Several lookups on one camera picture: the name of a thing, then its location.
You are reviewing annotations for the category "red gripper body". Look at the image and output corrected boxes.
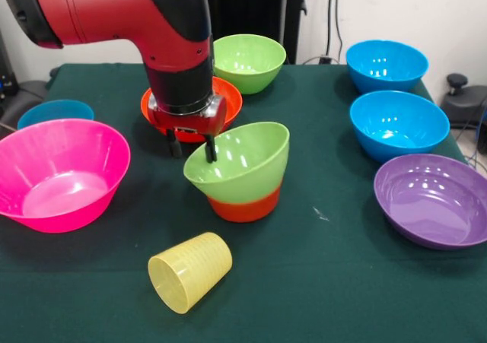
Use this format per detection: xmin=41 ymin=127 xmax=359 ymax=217
xmin=147 ymin=93 xmax=228 ymax=138

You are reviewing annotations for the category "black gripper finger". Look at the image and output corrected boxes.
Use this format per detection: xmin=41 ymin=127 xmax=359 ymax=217
xmin=165 ymin=127 xmax=183 ymax=158
xmin=202 ymin=132 xmax=218 ymax=164

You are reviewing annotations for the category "green bowl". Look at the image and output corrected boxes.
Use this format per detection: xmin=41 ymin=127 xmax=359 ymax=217
xmin=212 ymin=33 xmax=287 ymax=96
xmin=183 ymin=121 xmax=291 ymax=206

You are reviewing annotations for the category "small orange bowl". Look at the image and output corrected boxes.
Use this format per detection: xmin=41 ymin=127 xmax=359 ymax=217
xmin=207 ymin=185 xmax=283 ymax=224

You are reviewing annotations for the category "large pink bowl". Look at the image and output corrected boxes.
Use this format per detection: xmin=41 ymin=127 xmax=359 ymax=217
xmin=0 ymin=118 xmax=132 ymax=234

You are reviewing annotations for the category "yellow plastic cup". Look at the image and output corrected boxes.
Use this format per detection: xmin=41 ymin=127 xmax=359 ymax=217
xmin=148 ymin=231 xmax=234 ymax=315

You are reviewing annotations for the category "large orange-red bowl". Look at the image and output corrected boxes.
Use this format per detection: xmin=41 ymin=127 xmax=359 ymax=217
xmin=140 ymin=75 xmax=244 ymax=144

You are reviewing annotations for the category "small blue bowl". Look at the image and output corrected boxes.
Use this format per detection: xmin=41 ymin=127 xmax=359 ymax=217
xmin=17 ymin=99 xmax=95 ymax=130

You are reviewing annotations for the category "dark green tablecloth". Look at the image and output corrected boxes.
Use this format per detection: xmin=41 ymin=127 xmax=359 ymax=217
xmin=0 ymin=62 xmax=487 ymax=343

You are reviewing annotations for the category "black equipment box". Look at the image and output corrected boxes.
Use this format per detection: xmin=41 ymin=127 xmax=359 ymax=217
xmin=0 ymin=30 xmax=20 ymax=97

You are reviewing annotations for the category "large blue bowl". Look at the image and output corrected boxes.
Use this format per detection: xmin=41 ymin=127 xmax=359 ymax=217
xmin=349 ymin=90 xmax=450 ymax=164
xmin=345 ymin=40 xmax=430 ymax=93

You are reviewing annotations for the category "purple bowl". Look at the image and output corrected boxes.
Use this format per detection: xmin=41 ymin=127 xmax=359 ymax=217
xmin=373 ymin=153 xmax=487 ymax=251

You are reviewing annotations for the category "black stand with knob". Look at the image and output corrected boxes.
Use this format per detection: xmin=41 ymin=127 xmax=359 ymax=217
xmin=441 ymin=72 xmax=487 ymax=125

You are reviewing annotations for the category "black hanging cable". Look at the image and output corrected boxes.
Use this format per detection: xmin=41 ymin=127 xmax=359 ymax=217
xmin=304 ymin=0 xmax=345 ymax=65

